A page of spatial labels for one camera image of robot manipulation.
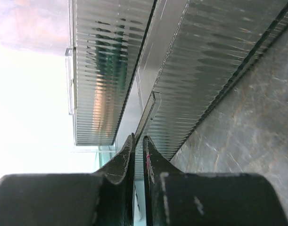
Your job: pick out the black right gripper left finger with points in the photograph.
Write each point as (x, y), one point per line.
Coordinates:
(101, 198)

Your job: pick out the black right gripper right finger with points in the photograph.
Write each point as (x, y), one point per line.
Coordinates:
(175, 198)

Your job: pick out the clear smoky plastic container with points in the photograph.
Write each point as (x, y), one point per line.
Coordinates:
(158, 67)

